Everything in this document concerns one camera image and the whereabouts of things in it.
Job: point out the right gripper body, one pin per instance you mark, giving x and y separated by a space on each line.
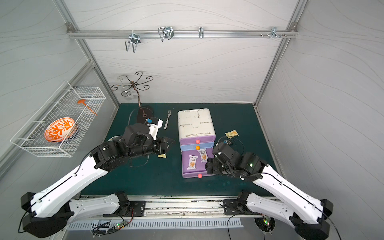
211 166

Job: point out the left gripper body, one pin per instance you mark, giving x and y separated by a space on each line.
162 145

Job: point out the white cookie packet two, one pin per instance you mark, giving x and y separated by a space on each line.
204 155

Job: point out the blue drawer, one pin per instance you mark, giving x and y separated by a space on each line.
194 146

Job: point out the white cookie packet one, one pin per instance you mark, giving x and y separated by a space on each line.
192 162

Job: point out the purple drawer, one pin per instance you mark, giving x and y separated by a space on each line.
198 140
200 170

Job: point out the gold cookie packet two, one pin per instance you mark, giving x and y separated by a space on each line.
232 134

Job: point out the white drawer cabinet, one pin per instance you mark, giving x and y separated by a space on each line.
195 123

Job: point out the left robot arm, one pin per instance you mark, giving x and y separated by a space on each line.
49 211

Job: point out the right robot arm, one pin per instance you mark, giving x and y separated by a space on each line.
308 216

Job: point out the blue yellow patterned bowl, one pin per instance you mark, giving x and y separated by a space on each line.
115 138

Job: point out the silver fork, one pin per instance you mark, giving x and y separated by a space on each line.
167 120

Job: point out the black metal mug tree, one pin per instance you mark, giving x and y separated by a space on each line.
132 88

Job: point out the orange spatula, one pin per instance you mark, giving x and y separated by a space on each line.
83 102

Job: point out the orange patterned plate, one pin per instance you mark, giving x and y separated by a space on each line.
61 130

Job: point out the white vent grille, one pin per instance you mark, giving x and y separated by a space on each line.
159 224

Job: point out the left wiring bundle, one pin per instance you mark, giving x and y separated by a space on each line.
108 228

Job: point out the metal hook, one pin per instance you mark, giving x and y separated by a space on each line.
166 33
201 32
273 34
132 42

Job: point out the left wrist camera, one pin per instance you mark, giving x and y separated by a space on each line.
154 125

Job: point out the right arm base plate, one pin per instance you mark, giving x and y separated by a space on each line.
233 207

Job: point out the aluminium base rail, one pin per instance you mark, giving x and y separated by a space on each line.
183 207

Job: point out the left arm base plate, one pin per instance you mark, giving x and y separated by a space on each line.
132 209

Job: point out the white wire basket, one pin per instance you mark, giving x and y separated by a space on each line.
61 104

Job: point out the aluminium top rail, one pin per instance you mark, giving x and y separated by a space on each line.
179 34

